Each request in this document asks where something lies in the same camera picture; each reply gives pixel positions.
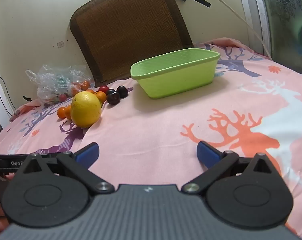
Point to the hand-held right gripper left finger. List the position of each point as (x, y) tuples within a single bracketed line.
[(87, 153)]

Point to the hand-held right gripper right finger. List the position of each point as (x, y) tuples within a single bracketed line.
[(208, 155)]

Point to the large yellow lemon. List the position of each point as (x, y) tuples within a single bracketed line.
[(86, 110)]

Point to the small orange tomato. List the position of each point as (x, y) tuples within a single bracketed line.
[(61, 112)]

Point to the dark purple plum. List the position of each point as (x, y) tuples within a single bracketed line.
[(122, 91), (113, 99), (111, 91)]

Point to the red plum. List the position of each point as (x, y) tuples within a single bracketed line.
[(103, 89)]

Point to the green plastic basin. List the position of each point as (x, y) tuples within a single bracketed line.
[(176, 80)]

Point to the small black tape piece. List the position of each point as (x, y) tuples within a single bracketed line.
[(26, 98)]

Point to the clear plastic bag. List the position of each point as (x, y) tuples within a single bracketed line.
[(51, 85)]

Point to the brown woven seat cushion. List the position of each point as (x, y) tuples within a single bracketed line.
[(128, 25)]

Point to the white framed glass door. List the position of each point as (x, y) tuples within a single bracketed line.
[(255, 17)]

